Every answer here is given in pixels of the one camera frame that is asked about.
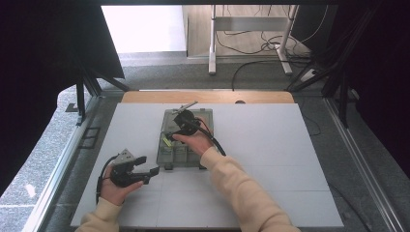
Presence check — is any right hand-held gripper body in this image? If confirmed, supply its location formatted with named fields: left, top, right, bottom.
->
left=172, top=101, right=201, bottom=135

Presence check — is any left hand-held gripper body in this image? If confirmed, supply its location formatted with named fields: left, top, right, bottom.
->
left=109, top=148, right=145, bottom=189

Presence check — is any grey clear compartment box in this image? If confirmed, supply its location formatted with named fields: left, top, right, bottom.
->
left=156, top=108, right=215, bottom=171

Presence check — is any person's left hand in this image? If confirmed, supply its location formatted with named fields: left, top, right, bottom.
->
left=100, top=163, right=144, bottom=207

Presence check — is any person's right hand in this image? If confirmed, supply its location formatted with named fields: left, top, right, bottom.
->
left=172, top=118, right=216, bottom=158

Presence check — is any black metal stand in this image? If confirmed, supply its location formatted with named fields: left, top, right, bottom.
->
left=66, top=62, right=131, bottom=119
left=285, top=6, right=379, bottom=129

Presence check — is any white power strip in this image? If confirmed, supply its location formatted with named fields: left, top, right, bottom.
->
left=299, top=68, right=318, bottom=82

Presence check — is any black curtain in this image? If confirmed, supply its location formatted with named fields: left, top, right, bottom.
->
left=0, top=0, right=126, bottom=197
left=322, top=0, right=410, bottom=180

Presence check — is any right hand-held gripper cable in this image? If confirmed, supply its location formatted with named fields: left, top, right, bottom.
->
left=192, top=117, right=227, bottom=157

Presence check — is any aluminium floor rail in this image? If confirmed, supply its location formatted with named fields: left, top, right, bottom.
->
left=22, top=96, right=102, bottom=232
left=323, top=96, right=408, bottom=232

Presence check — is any white desk frame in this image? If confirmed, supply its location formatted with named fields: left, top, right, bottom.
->
left=208, top=4, right=299, bottom=76

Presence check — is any tangle of black cables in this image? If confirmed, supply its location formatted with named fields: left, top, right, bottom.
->
left=215, top=4, right=330, bottom=61

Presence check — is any thin black floor cable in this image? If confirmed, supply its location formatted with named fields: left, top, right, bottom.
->
left=327, top=182, right=373, bottom=232

